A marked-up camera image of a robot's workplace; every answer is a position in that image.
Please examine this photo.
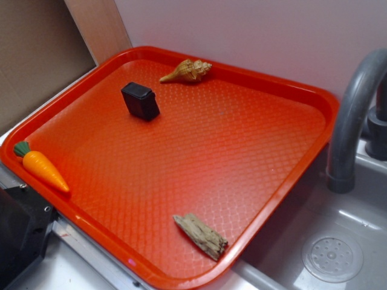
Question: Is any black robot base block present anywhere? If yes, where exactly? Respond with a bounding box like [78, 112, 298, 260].
[1, 187, 56, 289]

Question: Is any grey driftwood chip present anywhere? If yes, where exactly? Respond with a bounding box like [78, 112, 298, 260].
[173, 213, 228, 261]

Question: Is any orange plastic tray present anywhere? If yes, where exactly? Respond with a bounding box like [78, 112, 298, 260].
[1, 47, 339, 289]

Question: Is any small black box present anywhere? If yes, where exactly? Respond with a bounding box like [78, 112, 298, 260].
[121, 82, 160, 121]

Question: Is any tan spiral seashell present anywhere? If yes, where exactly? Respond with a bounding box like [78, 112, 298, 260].
[159, 59, 212, 83]

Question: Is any grey curved faucet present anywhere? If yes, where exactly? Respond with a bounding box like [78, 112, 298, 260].
[326, 48, 386, 193]

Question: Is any orange toy carrot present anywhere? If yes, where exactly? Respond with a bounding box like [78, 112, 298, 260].
[13, 141, 70, 193]

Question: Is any grey toy sink basin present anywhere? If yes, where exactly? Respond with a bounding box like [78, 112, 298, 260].
[233, 141, 386, 289]

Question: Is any brown cardboard panel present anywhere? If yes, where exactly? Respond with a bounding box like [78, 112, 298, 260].
[1, 1, 95, 134]

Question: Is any dark grey faucet knob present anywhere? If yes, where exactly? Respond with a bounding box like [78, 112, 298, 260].
[365, 76, 386, 161]

